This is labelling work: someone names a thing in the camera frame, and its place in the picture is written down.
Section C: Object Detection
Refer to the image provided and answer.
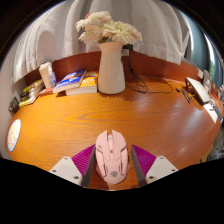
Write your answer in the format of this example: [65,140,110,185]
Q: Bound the white paper sheet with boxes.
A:
[202,103,220,124]

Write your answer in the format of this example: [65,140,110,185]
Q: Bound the pink computer mouse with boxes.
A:
[94,129,131,185]

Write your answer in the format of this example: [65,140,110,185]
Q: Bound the small picture frame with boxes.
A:
[201,69,212,91]

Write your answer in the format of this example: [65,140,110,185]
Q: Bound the blue book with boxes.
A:
[52,68,88,94]

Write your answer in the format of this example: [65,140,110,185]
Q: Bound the dark green-lined mug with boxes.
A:
[8,96,20,115]

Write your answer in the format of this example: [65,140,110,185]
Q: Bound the black cable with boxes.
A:
[121,49,174,95]

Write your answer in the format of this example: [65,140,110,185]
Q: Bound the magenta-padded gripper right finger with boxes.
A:
[130,144,179,188]

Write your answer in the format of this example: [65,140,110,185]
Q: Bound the white ceramic vase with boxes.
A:
[97,41,127,95]

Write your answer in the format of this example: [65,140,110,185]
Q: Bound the white laptop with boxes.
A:
[184,76,212,106]

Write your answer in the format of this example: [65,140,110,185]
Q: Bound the yellow white book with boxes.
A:
[18,93,46,108]

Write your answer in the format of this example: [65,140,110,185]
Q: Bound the dark grey chair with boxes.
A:
[208,126,224,163]

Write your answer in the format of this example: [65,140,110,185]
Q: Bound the yellow orange book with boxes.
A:
[64,71,99,97]

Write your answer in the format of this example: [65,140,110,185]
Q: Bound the dark-framed window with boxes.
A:
[186,16,224,88]

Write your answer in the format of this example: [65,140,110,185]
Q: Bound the white curtain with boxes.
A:
[9,0,194,86]

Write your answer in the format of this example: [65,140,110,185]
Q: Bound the black pen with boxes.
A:
[181,88,192,104]

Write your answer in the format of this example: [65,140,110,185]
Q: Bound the round blue-rimmed mouse pad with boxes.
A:
[6,118,22,153]

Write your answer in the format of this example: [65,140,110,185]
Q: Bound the white flower bouquet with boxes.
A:
[75,10,144,46]

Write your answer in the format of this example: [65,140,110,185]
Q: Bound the small clear bottle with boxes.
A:
[48,70,58,89]

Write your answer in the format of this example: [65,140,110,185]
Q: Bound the red notebook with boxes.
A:
[38,87,55,98]

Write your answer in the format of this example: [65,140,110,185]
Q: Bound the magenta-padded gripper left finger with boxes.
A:
[48,144,97,188]

